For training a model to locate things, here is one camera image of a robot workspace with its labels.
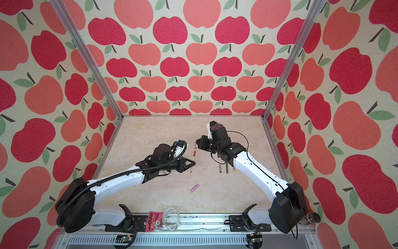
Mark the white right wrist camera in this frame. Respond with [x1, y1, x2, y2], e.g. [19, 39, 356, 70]
[206, 121, 220, 142]

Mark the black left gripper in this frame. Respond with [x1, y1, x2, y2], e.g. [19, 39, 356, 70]
[159, 156, 196, 173]

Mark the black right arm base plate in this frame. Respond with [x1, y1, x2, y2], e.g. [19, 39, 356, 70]
[224, 215, 272, 232]

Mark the white silver pen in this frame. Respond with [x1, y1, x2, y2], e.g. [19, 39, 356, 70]
[217, 154, 222, 173]

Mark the aluminium frame post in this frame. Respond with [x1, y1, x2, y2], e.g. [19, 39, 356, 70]
[50, 1, 124, 120]
[261, 1, 326, 122]

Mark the clear glass bowl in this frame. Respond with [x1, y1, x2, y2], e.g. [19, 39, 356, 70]
[162, 207, 180, 231]

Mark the pink snack packet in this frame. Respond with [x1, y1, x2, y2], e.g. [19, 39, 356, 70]
[145, 211, 163, 232]

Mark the aluminium right rear frame post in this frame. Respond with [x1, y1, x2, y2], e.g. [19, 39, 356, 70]
[261, 1, 326, 122]

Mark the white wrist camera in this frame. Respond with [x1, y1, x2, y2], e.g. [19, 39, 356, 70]
[206, 121, 220, 142]
[171, 140, 188, 159]

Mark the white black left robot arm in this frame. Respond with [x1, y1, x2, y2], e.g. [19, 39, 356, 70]
[56, 140, 195, 234]

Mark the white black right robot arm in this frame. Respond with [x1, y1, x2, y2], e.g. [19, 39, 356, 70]
[196, 121, 308, 233]

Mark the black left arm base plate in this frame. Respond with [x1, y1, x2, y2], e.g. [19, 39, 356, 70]
[105, 215, 148, 233]

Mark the red pen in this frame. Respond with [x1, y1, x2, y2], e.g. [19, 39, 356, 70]
[190, 147, 197, 173]

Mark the aluminium left rear frame post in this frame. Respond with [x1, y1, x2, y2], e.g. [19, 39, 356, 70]
[50, 1, 124, 120]

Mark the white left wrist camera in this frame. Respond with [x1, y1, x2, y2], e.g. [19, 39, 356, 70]
[171, 140, 188, 159]

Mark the pink pen cap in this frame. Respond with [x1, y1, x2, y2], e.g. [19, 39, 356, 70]
[190, 184, 200, 193]

